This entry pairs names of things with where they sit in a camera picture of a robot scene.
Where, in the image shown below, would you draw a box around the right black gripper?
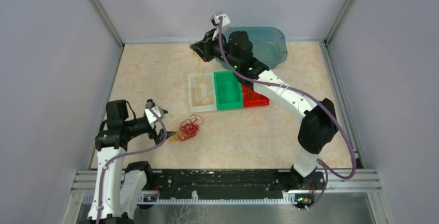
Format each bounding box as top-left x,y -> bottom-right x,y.
190,29 -> 239,69

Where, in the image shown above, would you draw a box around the yellow cable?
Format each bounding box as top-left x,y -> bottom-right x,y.
189,82 -> 215,107
188,38 -> 213,105

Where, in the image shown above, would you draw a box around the orange yellow cables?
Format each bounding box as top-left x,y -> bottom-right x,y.
167,113 -> 205,145

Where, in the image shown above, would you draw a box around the orange cable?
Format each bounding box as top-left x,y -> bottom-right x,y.
244,87 -> 265,102

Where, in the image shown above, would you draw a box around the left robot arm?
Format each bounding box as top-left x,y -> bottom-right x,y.
84,99 -> 175,223

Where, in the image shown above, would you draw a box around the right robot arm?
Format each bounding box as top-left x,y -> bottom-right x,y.
189,29 -> 339,189

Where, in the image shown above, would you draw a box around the white plastic bin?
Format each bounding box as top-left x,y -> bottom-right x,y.
188,72 -> 217,113

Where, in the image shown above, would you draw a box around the green plastic bin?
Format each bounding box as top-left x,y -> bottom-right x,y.
213,70 -> 243,111

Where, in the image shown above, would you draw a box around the blue transparent plastic tub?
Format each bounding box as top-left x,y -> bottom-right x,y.
223,27 -> 287,69

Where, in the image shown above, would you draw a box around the red plastic bin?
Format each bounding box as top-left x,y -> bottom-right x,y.
241,85 -> 270,108

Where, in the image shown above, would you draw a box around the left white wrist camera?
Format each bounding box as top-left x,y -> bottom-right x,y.
144,105 -> 164,125

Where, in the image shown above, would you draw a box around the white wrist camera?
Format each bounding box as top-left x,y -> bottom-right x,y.
144,105 -> 164,125
211,11 -> 231,40

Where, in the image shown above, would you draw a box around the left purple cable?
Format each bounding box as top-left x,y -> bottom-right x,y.
95,102 -> 169,224

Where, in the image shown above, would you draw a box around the purple cable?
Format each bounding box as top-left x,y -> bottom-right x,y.
217,16 -> 358,211
95,102 -> 169,224

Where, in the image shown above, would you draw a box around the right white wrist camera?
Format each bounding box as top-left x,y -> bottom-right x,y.
211,11 -> 231,40

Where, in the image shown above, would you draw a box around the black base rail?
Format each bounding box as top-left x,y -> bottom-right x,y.
71,168 -> 382,205

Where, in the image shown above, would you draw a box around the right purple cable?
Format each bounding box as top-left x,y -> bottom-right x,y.
217,16 -> 358,211

